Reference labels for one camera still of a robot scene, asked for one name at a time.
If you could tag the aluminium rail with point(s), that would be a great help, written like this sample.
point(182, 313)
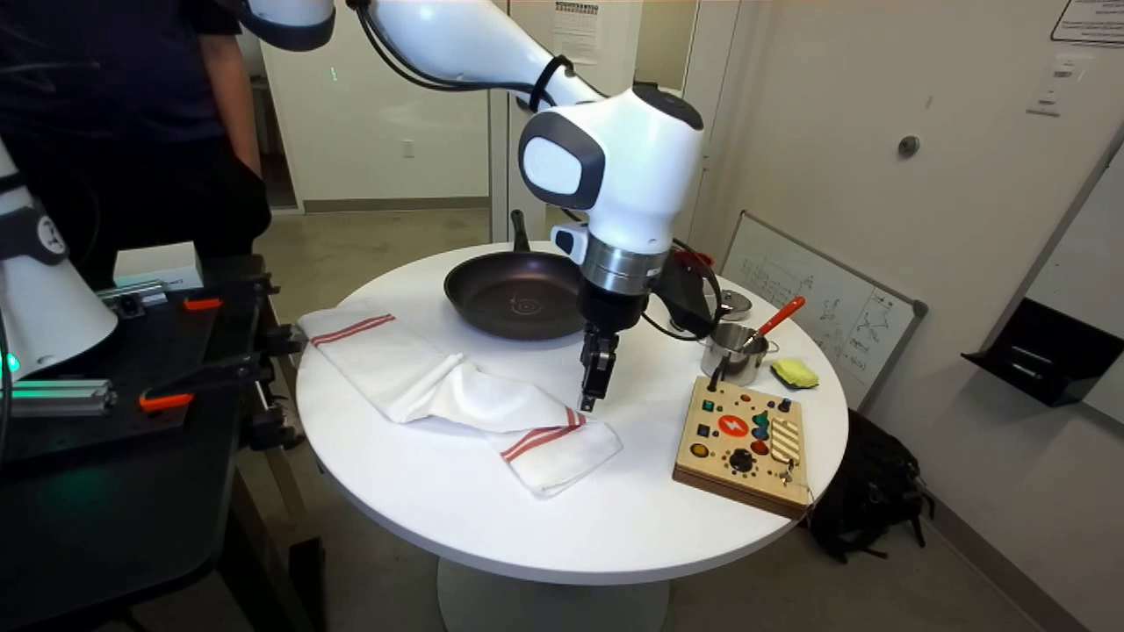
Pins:
point(57, 398)

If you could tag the black clamp orange tip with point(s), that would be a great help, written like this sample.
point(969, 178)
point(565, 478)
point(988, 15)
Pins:
point(164, 402)
point(201, 307)

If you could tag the red mug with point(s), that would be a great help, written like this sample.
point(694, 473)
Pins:
point(701, 262)

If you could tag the white wall switch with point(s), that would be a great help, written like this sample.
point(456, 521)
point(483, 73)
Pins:
point(1052, 90)

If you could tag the white box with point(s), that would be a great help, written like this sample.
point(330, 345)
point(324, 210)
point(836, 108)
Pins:
point(159, 268)

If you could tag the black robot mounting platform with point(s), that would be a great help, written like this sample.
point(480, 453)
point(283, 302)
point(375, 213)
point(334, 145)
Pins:
point(107, 513)

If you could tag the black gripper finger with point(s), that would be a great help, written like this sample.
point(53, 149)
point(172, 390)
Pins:
point(589, 370)
point(605, 363)

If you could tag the white door with window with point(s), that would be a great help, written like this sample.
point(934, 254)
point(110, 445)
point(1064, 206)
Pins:
point(637, 46)

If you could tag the black backpack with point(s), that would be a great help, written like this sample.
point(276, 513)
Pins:
point(865, 494)

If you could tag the black wall tray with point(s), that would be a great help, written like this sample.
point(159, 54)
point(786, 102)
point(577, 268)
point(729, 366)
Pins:
point(1040, 351)

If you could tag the seated person blue jeans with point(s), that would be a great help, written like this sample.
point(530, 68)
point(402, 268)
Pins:
point(116, 118)

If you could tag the framed wall sign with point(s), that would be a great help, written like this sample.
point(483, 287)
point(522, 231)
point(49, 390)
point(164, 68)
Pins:
point(1091, 22)

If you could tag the black frying pan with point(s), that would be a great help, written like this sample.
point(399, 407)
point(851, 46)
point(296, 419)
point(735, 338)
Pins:
point(512, 299)

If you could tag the round grey wall knob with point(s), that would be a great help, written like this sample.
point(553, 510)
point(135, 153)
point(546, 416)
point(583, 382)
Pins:
point(906, 145)

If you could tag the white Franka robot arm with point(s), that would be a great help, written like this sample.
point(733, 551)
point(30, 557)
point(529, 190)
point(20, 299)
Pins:
point(620, 163)

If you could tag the wooden board colourful pieces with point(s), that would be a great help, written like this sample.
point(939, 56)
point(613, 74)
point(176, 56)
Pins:
point(741, 452)

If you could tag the yellow green sponge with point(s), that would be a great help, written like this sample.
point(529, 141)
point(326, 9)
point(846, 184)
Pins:
point(796, 373)

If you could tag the leaning framed whiteboard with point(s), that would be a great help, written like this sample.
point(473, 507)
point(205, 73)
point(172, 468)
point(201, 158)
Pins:
point(819, 302)

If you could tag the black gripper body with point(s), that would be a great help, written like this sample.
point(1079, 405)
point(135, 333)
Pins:
point(613, 307)

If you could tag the small steel cup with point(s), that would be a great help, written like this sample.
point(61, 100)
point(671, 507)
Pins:
point(740, 302)

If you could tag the white towel red stripes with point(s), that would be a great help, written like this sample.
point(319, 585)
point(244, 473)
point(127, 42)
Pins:
point(468, 390)

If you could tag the small steel saucepan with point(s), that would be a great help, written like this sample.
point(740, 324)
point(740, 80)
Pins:
point(735, 349)

